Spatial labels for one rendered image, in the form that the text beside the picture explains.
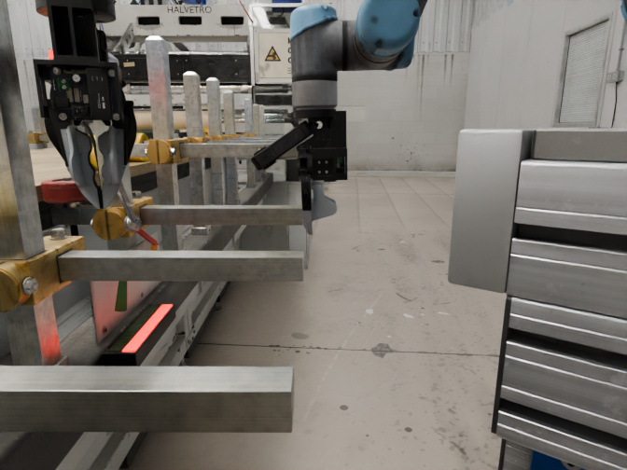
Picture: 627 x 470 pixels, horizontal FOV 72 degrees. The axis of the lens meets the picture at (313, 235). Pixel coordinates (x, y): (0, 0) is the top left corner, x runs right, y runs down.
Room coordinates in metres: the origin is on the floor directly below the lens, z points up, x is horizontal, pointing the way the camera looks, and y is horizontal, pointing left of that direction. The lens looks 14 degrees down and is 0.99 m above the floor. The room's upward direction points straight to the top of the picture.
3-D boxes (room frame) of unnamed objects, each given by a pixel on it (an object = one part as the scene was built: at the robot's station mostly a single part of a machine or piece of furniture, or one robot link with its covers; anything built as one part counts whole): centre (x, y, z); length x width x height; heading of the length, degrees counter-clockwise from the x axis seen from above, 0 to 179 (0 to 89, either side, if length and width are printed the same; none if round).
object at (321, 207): (0.74, -0.01, 0.86); 0.06 x 0.03 x 0.09; 90
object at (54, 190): (0.75, 0.43, 0.85); 0.08 x 0.08 x 0.11
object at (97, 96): (0.47, 0.24, 1.06); 0.09 x 0.08 x 0.12; 20
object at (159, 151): (0.99, 0.32, 0.95); 0.13 x 0.06 x 0.05; 0
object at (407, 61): (0.73, -0.10, 1.12); 0.11 x 0.11 x 0.08; 87
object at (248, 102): (2.21, 0.32, 0.90); 0.03 x 0.03 x 0.48; 0
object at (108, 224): (0.74, 0.33, 0.85); 0.13 x 0.06 x 0.05; 0
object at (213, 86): (1.46, 0.32, 0.91); 0.03 x 0.03 x 0.48; 0
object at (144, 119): (3.07, 0.86, 1.05); 1.43 x 0.12 x 0.12; 90
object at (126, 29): (3.36, 0.86, 0.95); 1.65 x 0.70 x 1.90; 90
